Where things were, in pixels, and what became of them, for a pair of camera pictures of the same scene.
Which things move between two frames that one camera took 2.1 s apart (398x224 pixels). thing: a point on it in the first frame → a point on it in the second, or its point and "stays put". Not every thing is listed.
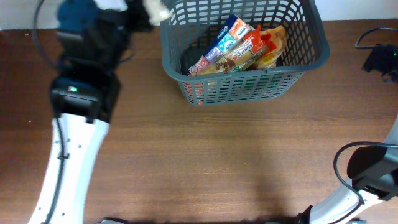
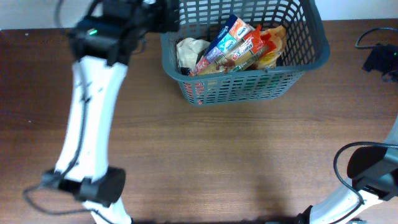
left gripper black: x=138 y=8 → x=166 y=22
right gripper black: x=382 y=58 stays put
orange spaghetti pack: x=239 y=55 stays put
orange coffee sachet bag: x=274 y=38 stays put
